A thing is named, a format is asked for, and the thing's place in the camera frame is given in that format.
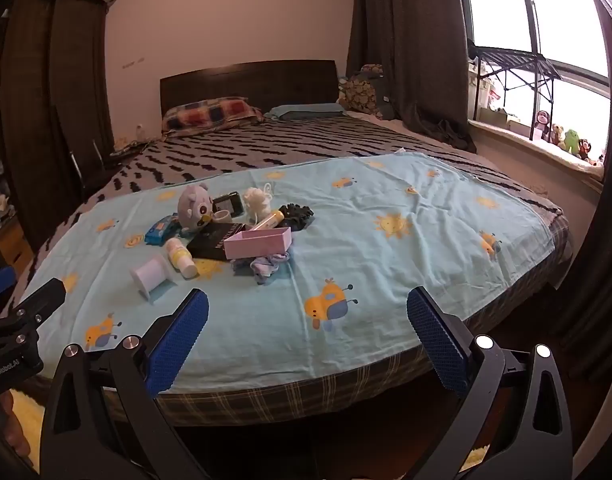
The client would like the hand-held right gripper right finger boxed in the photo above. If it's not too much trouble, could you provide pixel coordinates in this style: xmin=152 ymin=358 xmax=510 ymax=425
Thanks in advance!
xmin=407 ymin=286 xmax=573 ymax=480

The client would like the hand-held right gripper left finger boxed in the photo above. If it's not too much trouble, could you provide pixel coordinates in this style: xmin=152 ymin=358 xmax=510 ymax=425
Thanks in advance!
xmin=40 ymin=287 xmax=210 ymax=480

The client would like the white spool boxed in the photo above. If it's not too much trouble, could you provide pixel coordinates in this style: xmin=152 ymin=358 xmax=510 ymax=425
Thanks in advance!
xmin=130 ymin=252 xmax=179 ymax=306

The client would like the black box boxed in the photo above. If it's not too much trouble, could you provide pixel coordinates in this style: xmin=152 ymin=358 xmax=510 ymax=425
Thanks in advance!
xmin=187 ymin=222 xmax=247 ymax=262

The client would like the person's left hand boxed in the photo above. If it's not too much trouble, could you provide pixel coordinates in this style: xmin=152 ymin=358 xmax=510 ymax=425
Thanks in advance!
xmin=0 ymin=391 xmax=33 ymax=464

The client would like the light blue printed sheet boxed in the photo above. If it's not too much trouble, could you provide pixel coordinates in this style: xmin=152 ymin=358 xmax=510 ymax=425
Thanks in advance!
xmin=33 ymin=152 xmax=564 ymax=396

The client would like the small yellow white bottle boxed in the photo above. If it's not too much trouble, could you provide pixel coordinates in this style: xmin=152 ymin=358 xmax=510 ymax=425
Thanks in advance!
xmin=165 ymin=237 xmax=200 ymax=279

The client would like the crumpled blue purple cloth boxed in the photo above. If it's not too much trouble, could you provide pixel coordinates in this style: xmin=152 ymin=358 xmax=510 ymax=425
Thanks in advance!
xmin=231 ymin=251 xmax=292 ymax=286

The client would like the blue wipes packet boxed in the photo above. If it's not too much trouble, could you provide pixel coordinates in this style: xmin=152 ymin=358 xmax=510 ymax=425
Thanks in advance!
xmin=145 ymin=214 xmax=181 ymax=247

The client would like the plaid bed sheet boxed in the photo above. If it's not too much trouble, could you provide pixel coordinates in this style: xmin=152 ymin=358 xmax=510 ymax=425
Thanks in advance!
xmin=106 ymin=220 xmax=574 ymax=428

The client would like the pink box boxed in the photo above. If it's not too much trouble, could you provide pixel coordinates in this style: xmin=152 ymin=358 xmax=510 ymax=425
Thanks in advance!
xmin=223 ymin=226 xmax=292 ymax=261

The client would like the grey plush toy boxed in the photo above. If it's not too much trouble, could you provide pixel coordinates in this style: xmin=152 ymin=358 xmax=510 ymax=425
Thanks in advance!
xmin=177 ymin=183 xmax=218 ymax=233

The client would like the yellow tube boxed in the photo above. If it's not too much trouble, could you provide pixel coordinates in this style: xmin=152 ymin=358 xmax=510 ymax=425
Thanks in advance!
xmin=249 ymin=212 xmax=285 ymax=232

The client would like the white mesh bath sponge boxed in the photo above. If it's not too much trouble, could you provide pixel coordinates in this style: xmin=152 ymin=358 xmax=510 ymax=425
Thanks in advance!
xmin=243 ymin=182 xmax=276 ymax=225

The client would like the black scrunchie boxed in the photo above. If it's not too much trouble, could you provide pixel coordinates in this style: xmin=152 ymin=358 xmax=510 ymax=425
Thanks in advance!
xmin=278 ymin=203 xmax=315 ymax=233

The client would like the dark brown curtain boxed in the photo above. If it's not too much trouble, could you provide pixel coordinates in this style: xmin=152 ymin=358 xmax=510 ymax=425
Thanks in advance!
xmin=551 ymin=5 xmax=612 ymax=391
xmin=346 ymin=0 xmax=479 ymax=153

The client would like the dark wooden wardrobe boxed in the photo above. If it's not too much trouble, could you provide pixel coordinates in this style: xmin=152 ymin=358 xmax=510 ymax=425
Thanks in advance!
xmin=0 ymin=0 xmax=119 ymax=256

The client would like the bed with plaid bedding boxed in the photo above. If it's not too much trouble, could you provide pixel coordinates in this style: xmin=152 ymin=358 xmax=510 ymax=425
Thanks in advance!
xmin=28 ymin=112 xmax=567 ymax=286

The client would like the checkered pillow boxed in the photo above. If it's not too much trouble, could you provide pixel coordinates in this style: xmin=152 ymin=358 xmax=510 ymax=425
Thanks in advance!
xmin=161 ymin=98 xmax=266 ymax=136

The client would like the brown monkey plush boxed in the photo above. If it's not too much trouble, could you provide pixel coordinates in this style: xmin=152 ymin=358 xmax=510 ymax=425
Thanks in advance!
xmin=534 ymin=110 xmax=553 ymax=142

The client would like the patterned bag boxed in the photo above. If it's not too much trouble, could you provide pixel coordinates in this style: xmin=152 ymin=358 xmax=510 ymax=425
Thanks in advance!
xmin=338 ymin=64 xmax=387 ymax=116

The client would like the blue pillow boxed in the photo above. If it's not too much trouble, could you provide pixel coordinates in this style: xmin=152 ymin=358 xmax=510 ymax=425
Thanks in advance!
xmin=264 ymin=103 xmax=347 ymax=122

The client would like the dark wooden headboard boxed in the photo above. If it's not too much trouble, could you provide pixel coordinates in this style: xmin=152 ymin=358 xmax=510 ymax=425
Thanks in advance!
xmin=159 ymin=60 xmax=339 ymax=133

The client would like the black folding rack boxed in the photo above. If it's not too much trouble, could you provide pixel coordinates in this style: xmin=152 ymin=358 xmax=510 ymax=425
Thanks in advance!
xmin=467 ymin=37 xmax=562 ymax=128

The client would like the window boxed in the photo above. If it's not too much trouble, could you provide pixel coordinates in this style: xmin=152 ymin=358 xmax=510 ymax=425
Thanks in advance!
xmin=456 ymin=0 xmax=612 ymax=131

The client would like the black camera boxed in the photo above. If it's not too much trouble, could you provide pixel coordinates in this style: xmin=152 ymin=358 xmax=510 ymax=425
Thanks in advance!
xmin=212 ymin=192 xmax=246 ymax=218

